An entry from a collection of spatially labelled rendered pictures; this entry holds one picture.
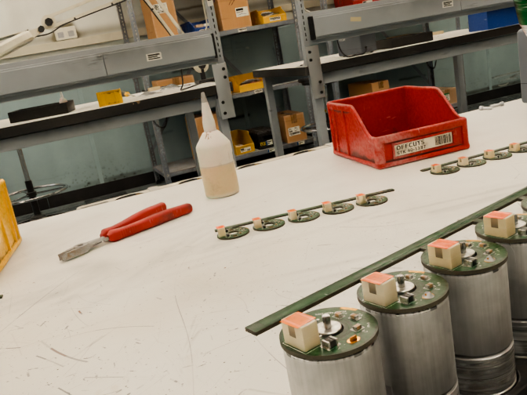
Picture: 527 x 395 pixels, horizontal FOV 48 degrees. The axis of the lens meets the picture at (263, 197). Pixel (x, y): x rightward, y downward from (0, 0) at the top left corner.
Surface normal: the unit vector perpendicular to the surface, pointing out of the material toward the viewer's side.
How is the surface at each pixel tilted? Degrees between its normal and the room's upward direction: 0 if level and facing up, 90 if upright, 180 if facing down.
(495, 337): 90
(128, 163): 90
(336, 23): 90
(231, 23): 90
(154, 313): 0
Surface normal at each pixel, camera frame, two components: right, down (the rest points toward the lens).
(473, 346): -0.26, 0.29
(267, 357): -0.18, -0.95
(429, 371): 0.16, 0.22
